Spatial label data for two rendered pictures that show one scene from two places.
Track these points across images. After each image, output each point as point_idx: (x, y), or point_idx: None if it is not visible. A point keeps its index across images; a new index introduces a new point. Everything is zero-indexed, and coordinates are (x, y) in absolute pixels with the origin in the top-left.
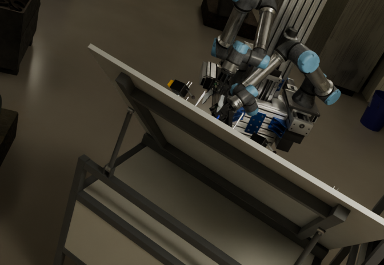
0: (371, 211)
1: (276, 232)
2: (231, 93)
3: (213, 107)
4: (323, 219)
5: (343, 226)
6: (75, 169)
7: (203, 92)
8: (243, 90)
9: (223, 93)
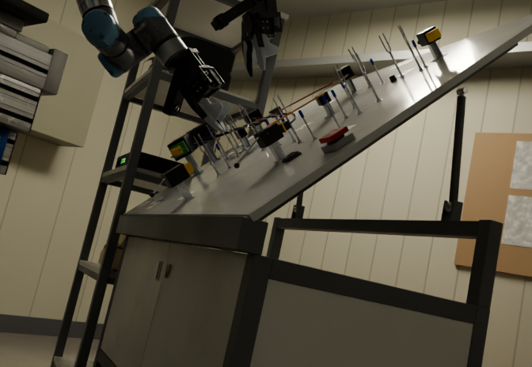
0: (141, 134)
1: (149, 239)
2: (104, 40)
3: (19, 107)
4: None
5: None
6: (498, 254)
7: (384, 35)
8: (169, 23)
9: (49, 48)
